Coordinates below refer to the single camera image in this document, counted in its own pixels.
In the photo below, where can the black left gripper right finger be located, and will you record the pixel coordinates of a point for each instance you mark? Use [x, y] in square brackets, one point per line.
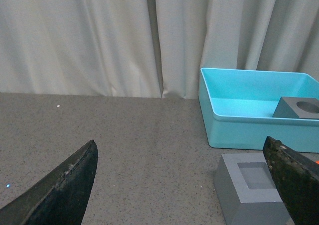
[296, 179]

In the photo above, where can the gray cube round hole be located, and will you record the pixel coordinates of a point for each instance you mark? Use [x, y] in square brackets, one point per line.
[297, 107]

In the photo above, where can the gray cube square hole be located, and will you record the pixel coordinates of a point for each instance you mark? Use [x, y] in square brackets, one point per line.
[246, 191]

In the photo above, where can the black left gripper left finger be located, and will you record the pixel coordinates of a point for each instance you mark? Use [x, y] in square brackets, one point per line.
[59, 198]

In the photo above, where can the blue plastic box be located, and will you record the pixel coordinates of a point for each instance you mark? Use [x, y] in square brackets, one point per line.
[238, 106]

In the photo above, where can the white curtain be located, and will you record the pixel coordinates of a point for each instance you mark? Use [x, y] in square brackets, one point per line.
[149, 48]

